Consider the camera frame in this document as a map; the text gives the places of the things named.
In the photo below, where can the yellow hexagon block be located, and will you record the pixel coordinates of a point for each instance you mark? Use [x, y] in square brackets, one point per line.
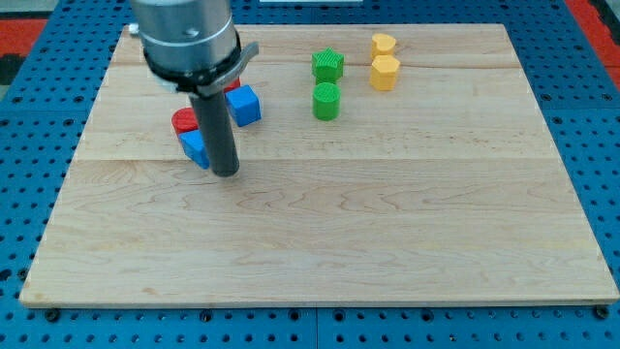
[384, 72]

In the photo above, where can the blue cube block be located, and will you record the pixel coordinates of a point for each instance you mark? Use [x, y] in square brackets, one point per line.
[244, 105]

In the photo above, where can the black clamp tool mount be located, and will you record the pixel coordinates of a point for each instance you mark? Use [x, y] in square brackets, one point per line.
[208, 81]

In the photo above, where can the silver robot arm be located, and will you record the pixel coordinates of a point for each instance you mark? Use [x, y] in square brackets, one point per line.
[193, 46]

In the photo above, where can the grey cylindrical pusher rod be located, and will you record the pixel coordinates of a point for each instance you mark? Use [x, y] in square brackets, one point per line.
[216, 130]

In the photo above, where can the green star block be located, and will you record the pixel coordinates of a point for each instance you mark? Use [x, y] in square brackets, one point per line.
[327, 65]

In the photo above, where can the red block behind arm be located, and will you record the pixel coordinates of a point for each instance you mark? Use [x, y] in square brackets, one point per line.
[234, 85]

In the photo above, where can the red cylinder block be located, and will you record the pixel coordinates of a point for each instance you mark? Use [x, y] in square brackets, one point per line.
[184, 120]

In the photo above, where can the green cylinder block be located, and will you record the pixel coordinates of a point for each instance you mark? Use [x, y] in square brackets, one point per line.
[326, 101]

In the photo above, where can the yellow heart block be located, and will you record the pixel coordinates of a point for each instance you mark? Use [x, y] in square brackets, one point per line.
[382, 44]

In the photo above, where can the light wooden board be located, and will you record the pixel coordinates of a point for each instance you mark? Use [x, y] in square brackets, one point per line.
[447, 190]

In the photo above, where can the blue angled block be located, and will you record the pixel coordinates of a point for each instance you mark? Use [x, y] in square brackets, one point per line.
[193, 147]

